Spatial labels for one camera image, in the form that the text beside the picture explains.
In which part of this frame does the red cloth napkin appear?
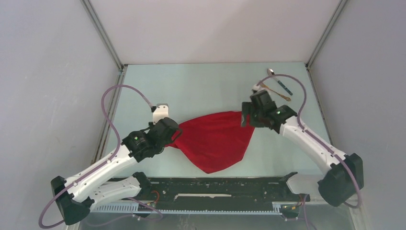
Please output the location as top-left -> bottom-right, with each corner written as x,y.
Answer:
168,111 -> 255,174

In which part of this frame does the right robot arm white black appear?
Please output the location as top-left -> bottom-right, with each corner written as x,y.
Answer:
241,89 -> 364,207

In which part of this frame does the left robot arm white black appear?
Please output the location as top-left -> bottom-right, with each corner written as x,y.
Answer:
51,117 -> 181,225

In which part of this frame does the gold fork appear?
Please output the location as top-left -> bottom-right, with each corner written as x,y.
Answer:
260,83 -> 291,102

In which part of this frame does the left corner aluminium profile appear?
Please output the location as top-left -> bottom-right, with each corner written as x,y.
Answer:
80,0 -> 127,163

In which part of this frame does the corner aluminium profile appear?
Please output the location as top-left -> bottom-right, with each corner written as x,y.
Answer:
305,0 -> 350,143
80,0 -> 127,163

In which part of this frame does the right corner aluminium profile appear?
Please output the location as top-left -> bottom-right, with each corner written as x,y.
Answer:
305,0 -> 350,143

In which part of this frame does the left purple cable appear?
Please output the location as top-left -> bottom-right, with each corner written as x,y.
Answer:
38,84 -> 156,229

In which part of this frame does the silver spoon blue handle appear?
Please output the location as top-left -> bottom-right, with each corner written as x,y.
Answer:
267,68 -> 293,96

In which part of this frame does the aluminium frame rail front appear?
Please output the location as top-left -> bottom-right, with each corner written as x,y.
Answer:
65,196 -> 365,230

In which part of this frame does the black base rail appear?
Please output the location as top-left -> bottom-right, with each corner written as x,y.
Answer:
134,176 -> 309,203

